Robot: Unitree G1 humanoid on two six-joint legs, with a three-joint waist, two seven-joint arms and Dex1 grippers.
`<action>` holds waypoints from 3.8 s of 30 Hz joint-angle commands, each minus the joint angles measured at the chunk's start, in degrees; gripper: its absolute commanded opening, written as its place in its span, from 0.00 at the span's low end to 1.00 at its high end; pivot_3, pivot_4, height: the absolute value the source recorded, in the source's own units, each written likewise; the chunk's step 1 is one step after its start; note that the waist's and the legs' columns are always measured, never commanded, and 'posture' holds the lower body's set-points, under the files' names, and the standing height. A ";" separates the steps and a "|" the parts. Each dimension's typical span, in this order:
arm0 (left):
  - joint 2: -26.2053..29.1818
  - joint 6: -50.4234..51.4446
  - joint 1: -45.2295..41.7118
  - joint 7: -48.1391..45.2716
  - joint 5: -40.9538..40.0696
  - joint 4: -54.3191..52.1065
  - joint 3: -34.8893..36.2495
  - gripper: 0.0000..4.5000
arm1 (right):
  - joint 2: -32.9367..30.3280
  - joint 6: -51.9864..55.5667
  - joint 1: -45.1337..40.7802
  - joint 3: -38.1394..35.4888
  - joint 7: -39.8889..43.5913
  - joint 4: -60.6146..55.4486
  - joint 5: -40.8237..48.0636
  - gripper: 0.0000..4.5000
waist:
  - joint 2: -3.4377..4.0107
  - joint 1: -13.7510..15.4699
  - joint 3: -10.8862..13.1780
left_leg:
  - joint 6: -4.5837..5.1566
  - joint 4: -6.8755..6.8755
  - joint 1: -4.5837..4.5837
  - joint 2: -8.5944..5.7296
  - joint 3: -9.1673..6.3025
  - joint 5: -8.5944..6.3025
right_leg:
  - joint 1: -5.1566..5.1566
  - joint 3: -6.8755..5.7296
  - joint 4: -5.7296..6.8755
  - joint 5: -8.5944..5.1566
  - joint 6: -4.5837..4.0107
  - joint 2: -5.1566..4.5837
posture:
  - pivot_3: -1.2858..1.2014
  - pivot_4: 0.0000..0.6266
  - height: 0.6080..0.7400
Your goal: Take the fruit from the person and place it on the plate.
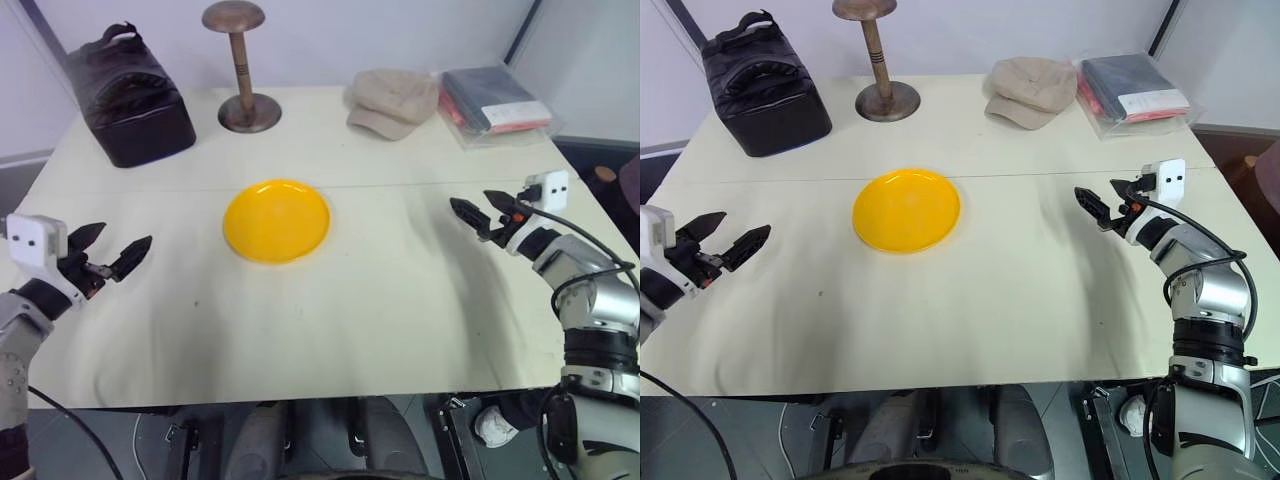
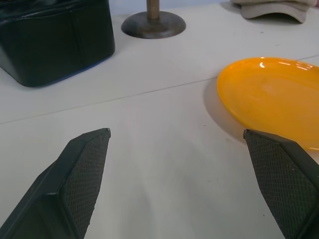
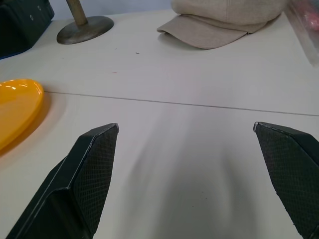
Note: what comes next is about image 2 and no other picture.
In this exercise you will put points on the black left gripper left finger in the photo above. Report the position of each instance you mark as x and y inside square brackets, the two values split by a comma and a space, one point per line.
[62, 184]

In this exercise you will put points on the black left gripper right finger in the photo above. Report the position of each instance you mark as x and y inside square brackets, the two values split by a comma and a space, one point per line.
[284, 179]

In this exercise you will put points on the yellow plastic plate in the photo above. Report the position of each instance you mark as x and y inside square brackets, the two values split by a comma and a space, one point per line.
[271, 99]

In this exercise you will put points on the black leather bag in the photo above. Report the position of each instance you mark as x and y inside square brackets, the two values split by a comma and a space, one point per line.
[49, 42]

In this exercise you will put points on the beige cap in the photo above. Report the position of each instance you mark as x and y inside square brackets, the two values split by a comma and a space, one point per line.
[271, 8]

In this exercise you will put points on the brown wooden stand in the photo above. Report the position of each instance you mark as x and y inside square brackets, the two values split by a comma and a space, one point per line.
[153, 23]

